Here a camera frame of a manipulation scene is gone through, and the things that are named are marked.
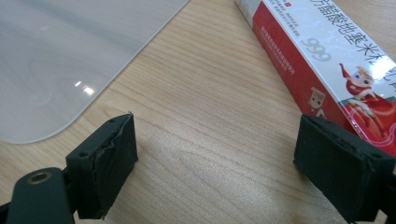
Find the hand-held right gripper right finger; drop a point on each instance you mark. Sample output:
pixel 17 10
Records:
pixel 339 168

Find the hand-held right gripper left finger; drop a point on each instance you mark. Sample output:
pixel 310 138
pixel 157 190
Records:
pixel 102 168

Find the red and white medicine box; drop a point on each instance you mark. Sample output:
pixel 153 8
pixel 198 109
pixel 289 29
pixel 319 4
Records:
pixel 330 59

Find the clear plastic storage box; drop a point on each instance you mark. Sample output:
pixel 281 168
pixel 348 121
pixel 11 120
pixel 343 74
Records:
pixel 59 59

